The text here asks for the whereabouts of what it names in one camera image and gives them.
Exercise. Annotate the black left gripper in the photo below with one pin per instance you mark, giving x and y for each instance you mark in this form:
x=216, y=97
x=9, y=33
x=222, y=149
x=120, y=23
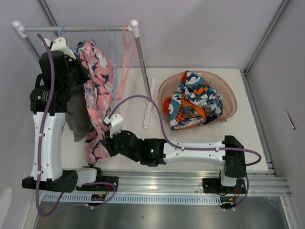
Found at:
x=84, y=77

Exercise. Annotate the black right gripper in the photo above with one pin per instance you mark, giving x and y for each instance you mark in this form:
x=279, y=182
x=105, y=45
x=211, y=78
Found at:
x=107, y=143

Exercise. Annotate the pink whale print shorts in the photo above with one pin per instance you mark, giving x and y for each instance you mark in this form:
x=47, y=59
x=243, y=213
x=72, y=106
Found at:
x=98, y=94

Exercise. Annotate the grey shorts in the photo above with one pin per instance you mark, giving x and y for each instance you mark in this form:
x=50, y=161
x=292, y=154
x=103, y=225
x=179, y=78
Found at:
x=77, y=116

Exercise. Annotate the light blue hanger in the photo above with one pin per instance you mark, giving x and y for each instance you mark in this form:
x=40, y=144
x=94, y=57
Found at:
x=77, y=48
x=113, y=47

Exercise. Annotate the orange blue patterned shorts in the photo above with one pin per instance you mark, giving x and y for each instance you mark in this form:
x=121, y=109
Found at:
x=194, y=103

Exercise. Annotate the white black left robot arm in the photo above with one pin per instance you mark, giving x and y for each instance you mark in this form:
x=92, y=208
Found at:
x=48, y=103

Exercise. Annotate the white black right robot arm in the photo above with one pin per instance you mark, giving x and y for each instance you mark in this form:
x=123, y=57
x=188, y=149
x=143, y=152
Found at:
x=152, y=152

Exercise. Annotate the white and metal clothes rack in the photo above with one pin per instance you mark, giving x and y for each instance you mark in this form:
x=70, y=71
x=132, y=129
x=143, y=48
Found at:
x=133, y=27

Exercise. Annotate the translucent pink plastic basin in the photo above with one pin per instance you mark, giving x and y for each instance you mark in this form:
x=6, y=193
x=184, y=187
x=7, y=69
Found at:
x=168, y=87

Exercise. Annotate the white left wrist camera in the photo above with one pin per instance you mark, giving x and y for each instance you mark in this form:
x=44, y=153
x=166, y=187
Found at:
x=60, y=44

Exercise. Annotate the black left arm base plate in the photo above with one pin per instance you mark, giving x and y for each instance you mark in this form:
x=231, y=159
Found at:
x=106, y=179

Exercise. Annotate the white slotted cable duct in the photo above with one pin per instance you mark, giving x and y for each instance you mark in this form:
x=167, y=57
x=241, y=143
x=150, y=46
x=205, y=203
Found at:
x=142, y=199

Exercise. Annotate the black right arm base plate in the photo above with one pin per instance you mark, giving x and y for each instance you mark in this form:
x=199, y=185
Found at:
x=213, y=186

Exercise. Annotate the aluminium mounting rail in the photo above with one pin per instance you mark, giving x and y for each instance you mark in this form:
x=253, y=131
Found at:
x=190, y=183

